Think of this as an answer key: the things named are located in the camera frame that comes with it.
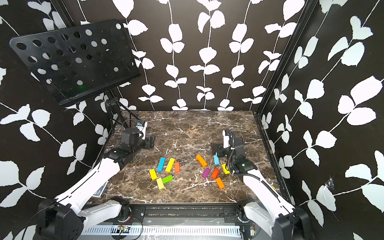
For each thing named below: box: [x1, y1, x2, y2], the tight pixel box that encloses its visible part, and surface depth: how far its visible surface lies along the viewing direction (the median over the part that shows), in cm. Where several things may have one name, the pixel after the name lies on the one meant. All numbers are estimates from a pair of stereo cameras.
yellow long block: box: [165, 157, 176, 173], surface depth 92 cm
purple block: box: [202, 168, 211, 179], surface depth 90 cm
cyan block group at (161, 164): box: [157, 157, 166, 172], surface depth 92 cm
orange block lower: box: [215, 177, 225, 190], surface depth 86 cm
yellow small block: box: [149, 168, 158, 181], surface depth 89 cm
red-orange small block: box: [174, 162, 181, 173], surface depth 92 cm
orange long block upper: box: [196, 154, 208, 167], surface depth 95 cm
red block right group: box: [211, 168, 220, 180], surface depth 90 cm
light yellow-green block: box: [156, 177, 165, 190], surface depth 85 cm
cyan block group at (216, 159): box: [213, 152, 220, 166], surface depth 95 cm
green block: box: [161, 175, 174, 184], surface depth 87 cm
